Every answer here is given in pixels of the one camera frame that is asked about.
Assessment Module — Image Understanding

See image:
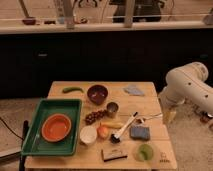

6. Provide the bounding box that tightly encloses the light green plastic cup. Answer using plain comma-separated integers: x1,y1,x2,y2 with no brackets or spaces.
137,144,154,161

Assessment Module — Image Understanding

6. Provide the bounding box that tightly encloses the orange bowl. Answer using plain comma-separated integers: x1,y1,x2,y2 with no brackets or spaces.
41,113,72,142

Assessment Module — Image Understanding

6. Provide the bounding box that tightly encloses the grey blue cloth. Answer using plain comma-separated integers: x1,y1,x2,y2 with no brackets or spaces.
124,85,144,96

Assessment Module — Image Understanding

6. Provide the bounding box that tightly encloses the black stand left of table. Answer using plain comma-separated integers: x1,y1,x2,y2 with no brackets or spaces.
19,120,29,171

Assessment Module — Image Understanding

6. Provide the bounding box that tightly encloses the bunch of dark grapes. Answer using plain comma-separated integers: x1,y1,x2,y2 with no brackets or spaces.
85,110,107,125

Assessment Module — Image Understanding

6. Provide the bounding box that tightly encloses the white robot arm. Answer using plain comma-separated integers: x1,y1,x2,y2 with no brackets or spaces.
158,62,213,124

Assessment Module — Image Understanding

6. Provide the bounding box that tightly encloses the orange peach fruit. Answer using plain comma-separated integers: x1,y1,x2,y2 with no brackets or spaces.
97,125,109,139

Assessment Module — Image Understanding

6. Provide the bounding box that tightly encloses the green plastic tray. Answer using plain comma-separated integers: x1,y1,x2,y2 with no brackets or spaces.
21,99,82,156

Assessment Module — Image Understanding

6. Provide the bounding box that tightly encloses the yellow banana piece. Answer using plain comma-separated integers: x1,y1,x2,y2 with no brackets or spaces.
101,122,123,129

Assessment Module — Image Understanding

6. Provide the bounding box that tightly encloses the blue sponge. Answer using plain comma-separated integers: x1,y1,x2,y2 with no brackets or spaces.
130,126,150,141

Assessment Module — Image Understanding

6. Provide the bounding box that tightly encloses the dark red bowl on shelf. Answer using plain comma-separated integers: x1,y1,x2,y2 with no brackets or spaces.
22,17,36,25

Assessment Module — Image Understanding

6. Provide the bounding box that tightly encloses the dark purple bowl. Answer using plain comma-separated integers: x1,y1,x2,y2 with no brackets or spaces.
87,85,108,105

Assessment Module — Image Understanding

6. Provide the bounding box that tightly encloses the small metal cup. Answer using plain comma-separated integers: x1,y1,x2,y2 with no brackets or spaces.
106,102,119,118

